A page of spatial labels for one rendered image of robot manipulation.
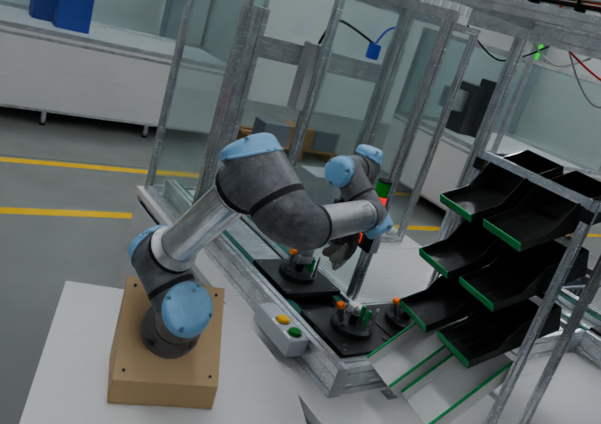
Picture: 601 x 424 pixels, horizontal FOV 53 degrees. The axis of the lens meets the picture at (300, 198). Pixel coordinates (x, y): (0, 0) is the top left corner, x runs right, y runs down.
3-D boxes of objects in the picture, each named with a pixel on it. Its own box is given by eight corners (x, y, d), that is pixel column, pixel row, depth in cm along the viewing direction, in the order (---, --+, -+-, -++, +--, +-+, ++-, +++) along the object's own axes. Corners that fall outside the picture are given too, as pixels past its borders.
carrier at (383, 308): (400, 351, 191) (413, 318, 187) (355, 310, 209) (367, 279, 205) (449, 344, 205) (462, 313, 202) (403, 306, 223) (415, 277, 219)
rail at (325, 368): (327, 398, 172) (338, 368, 169) (203, 251, 239) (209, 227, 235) (342, 395, 176) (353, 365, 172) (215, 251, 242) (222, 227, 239)
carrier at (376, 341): (341, 360, 176) (354, 324, 173) (299, 315, 194) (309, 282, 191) (399, 351, 191) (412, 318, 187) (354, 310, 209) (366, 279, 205)
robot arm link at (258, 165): (140, 308, 140) (276, 194, 106) (114, 251, 143) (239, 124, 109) (181, 292, 149) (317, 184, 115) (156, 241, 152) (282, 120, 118)
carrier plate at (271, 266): (284, 298, 202) (286, 292, 201) (252, 263, 220) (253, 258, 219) (339, 295, 216) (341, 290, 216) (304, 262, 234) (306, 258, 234)
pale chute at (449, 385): (433, 436, 149) (427, 426, 147) (406, 400, 160) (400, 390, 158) (521, 369, 152) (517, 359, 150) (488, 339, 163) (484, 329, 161)
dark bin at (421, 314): (425, 333, 156) (424, 310, 152) (399, 306, 167) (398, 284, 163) (512, 298, 164) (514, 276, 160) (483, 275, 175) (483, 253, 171)
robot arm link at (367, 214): (314, 244, 105) (406, 220, 147) (285, 190, 107) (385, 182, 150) (266, 274, 110) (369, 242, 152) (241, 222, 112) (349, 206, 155)
